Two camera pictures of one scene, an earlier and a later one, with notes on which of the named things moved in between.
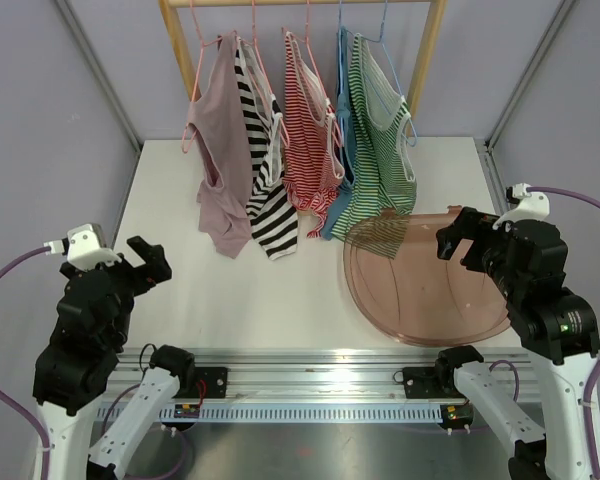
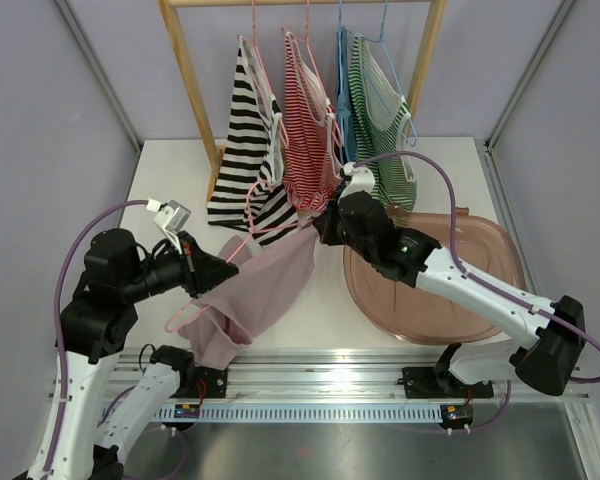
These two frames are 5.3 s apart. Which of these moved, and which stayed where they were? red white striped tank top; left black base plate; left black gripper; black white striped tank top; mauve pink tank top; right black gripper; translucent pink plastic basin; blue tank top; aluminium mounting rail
Moved: right black gripper; mauve pink tank top; left black gripper
Stayed: aluminium mounting rail; black white striped tank top; translucent pink plastic basin; blue tank top; red white striped tank top; left black base plate
